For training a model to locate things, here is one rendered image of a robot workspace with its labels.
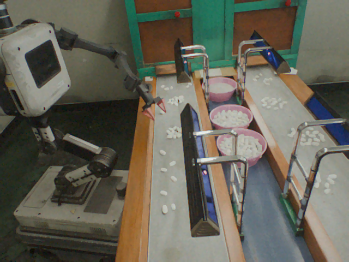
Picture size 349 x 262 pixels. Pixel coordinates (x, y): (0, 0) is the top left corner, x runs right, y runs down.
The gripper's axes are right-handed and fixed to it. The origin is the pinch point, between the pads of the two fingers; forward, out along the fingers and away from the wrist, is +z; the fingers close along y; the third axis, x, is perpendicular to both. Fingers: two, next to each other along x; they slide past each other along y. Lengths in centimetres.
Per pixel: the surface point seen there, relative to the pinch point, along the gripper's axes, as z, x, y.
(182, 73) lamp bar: -12.1, 15.1, -18.0
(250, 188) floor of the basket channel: 55, 29, 0
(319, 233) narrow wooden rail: 69, 61, 13
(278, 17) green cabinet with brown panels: -11, 22, -130
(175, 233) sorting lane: 43, 25, 44
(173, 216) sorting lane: 39, 21, 38
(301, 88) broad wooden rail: 40, 26, -97
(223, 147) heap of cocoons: 34.5, 14.8, -13.7
